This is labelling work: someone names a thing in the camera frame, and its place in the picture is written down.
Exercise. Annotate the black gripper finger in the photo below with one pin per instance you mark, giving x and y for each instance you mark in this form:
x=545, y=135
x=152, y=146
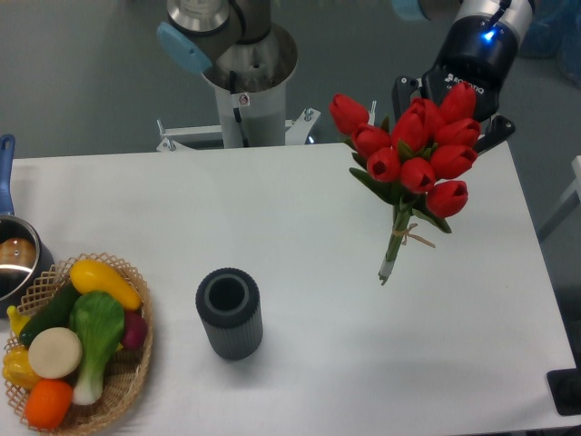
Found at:
x=497, y=132
x=404, y=90

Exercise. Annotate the dark grey ribbed vase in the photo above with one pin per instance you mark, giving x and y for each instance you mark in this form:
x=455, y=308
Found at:
x=228, y=302

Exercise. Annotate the yellow banana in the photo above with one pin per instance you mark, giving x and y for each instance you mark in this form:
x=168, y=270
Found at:
x=17, y=320

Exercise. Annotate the yellow squash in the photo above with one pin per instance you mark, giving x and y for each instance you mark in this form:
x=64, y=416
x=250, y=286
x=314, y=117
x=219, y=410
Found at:
x=88, y=275

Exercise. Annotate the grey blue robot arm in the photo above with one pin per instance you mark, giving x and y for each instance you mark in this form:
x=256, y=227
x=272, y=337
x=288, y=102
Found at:
x=217, y=25

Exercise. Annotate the green bok choy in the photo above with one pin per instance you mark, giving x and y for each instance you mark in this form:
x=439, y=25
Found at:
x=98, y=321

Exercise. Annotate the black box at table edge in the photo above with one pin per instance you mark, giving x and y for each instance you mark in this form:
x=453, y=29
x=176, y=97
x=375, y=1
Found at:
x=565, y=389

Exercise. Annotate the dark red radish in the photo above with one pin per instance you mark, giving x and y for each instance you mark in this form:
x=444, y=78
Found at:
x=135, y=331

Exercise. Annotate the woven wicker basket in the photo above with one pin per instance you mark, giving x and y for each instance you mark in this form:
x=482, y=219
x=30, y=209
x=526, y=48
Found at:
x=124, y=375

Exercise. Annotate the blue handled saucepan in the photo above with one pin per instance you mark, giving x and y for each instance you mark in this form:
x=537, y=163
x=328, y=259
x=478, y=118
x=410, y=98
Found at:
x=23, y=254

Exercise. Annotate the red tulip bouquet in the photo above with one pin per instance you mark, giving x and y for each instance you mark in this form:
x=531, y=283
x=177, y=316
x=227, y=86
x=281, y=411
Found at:
x=414, y=166

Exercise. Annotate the beige round bun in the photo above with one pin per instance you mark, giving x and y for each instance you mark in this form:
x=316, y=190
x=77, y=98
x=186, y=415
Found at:
x=55, y=353

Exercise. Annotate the yellow bell pepper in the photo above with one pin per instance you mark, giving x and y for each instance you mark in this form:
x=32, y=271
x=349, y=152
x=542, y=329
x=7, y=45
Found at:
x=18, y=370

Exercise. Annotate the dark green cucumber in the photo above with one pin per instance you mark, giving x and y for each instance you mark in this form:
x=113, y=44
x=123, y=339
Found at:
x=54, y=314

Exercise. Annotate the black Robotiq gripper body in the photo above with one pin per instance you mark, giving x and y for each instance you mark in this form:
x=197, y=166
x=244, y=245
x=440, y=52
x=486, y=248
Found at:
x=477, y=53

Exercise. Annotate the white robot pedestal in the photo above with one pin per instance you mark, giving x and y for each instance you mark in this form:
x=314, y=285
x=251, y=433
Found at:
x=250, y=89

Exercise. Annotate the blue plastic bag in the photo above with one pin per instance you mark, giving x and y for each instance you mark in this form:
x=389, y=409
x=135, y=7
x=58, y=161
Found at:
x=555, y=33

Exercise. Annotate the orange fruit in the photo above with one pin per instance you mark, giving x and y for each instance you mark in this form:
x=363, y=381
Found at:
x=48, y=403

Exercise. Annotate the white furniture leg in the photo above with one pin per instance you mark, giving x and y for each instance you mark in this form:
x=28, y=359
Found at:
x=567, y=202

